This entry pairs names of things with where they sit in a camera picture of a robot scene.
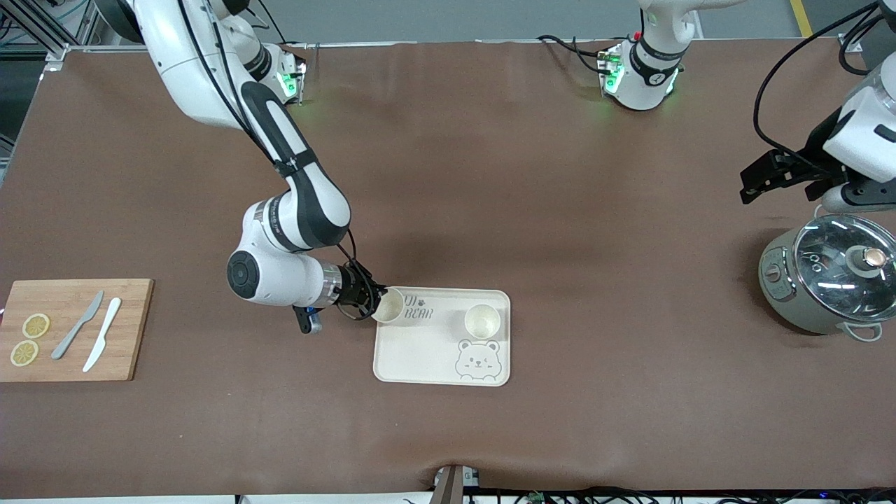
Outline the white IKEA cup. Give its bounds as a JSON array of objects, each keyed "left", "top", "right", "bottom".
[
  {"left": 465, "top": 303, "right": 502, "bottom": 339},
  {"left": 371, "top": 287, "right": 405, "bottom": 324}
]

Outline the cream bear print tray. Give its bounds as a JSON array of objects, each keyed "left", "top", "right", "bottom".
[{"left": 373, "top": 286, "right": 512, "bottom": 387}]

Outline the glass pot lid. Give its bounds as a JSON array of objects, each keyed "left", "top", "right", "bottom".
[{"left": 794, "top": 213, "right": 896, "bottom": 323}]

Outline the grey-green electric pot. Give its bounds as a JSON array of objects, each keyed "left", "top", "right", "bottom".
[{"left": 759, "top": 203, "right": 896, "bottom": 342}]

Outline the wooden cutting board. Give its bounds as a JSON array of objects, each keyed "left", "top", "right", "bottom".
[{"left": 0, "top": 279, "right": 154, "bottom": 382}]

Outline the white plastic knife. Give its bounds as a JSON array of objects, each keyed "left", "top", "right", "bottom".
[{"left": 83, "top": 297, "right": 123, "bottom": 372}]

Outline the grey plastic knife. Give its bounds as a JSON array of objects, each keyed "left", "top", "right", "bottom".
[{"left": 51, "top": 290, "right": 105, "bottom": 361}]

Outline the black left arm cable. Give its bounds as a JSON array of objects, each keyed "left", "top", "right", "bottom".
[{"left": 753, "top": 0, "right": 896, "bottom": 176}]

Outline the metal table bracket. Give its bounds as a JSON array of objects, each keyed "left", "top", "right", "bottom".
[{"left": 434, "top": 464, "right": 480, "bottom": 504}]

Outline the black left base cable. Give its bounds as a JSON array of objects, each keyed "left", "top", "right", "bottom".
[{"left": 538, "top": 34, "right": 631, "bottom": 76}]

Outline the black base cable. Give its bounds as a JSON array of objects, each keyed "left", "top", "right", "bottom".
[
  {"left": 262, "top": 0, "right": 319, "bottom": 50},
  {"left": 538, "top": 34, "right": 631, "bottom": 76}
]

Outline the black right base cable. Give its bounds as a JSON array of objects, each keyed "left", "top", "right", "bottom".
[{"left": 262, "top": 0, "right": 319, "bottom": 50}]

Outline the aluminium frame profile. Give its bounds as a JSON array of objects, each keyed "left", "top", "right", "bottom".
[{"left": 0, "top": 0, "right": 106, "bottom": 71}]

